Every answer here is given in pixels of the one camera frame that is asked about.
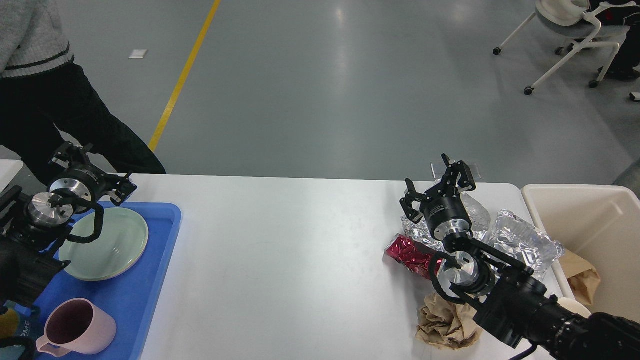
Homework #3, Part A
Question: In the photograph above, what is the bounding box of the aluminium foil tray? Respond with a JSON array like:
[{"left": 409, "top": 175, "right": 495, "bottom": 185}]
[{"left": 482, "top": 209, "right": 565, "bottom": 281}]

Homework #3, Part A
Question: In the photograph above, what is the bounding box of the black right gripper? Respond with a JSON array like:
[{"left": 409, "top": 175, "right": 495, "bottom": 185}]
[{"left": 400, "top": 153, "right": 477, "bottom": 242}]

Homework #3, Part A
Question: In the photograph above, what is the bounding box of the crushed red can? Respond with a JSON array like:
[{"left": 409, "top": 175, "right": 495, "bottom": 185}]
[{"left": 384, "top": 233, "right": 443, "bottom": 281}]

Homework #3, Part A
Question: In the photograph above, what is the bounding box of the person in grey sweater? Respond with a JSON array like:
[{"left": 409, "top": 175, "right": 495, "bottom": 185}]
[{"left": 0, "top": 0, "right": 166, "bottom": 185}]

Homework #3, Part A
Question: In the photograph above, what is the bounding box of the small white side table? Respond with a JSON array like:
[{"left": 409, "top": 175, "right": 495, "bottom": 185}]
[{"left": 0, "top": 159, "right": 24, "bottom": 193}]

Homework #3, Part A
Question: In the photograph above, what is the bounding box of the beige waste bin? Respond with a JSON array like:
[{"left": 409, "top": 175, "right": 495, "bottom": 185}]
[{"left": 521, "top": 184, "right": 640, "bottom": 322}]

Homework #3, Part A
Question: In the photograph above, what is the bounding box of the crumpled brown paper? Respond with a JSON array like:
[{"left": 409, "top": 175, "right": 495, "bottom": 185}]
[{"left": 414, "top": 292, "right": 483, "bottom": 350}]

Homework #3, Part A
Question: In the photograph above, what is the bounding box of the pink mug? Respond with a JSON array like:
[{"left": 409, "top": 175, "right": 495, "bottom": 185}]
[{"left": 35, "top": 298, "right": 118, "bottom": 358}]

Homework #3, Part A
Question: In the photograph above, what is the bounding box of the person in blue jeans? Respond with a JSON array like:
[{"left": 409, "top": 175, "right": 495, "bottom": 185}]
[{"left": 612, "top": 158, "right": 640, "bottom": 199}]

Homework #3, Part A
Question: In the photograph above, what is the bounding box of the brown paper in bin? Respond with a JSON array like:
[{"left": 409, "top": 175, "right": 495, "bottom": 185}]
[{"left": 558, "top": 249, "right": 601, "bottom": 306}]

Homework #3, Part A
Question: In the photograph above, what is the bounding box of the crumpled aluminium foil sheet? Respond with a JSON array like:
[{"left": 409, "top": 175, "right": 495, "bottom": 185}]
[{"left": 400, "top": 193, "right": 492, "bottom": 252}]

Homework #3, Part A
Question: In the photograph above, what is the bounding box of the white paper cup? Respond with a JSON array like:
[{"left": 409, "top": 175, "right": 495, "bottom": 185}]
[{"left": 557, "top": 297, "right": 592, "bottom": 319}]

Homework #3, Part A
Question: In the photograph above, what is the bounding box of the light green plate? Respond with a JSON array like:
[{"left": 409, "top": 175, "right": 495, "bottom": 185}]
[{"left": 57, "top": 207, "right": 149, "bottom": 281}]

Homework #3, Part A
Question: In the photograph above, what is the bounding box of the blue HOME mug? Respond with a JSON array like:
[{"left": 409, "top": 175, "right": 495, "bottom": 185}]
[{"left": 0, "top": 305, "right": 44, "bottom": 341}]

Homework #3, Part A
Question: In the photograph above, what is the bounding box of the seated person in black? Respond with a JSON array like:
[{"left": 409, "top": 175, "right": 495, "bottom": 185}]
[{"left": 596, "top": 0, "right": 640, "bottom": 82}]

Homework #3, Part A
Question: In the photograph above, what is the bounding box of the white chair right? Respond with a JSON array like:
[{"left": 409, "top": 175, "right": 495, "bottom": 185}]
[{"left": 493, "top": 0, "right": 637, "bottom": 96}]

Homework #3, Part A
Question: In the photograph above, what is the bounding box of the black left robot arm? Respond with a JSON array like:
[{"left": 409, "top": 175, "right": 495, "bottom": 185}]
[{"left": 0, "top": 141, "right": 137, "bottom": 306}]

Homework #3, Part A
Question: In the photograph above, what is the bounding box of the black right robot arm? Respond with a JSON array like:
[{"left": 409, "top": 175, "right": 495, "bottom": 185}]
[{"left": 399, "top": 153, "right": 640, "bottom": 360}]

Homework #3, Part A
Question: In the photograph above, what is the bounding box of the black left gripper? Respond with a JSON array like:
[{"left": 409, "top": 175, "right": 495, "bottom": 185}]
[{"left": 48, "top": 141, "right": 138, "bottom": 207}]

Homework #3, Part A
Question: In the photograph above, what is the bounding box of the blue plastic tray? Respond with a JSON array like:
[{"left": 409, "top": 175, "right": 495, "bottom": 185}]
[{"left": 34, "top": 202, "right": 182, "bottom": 360}]

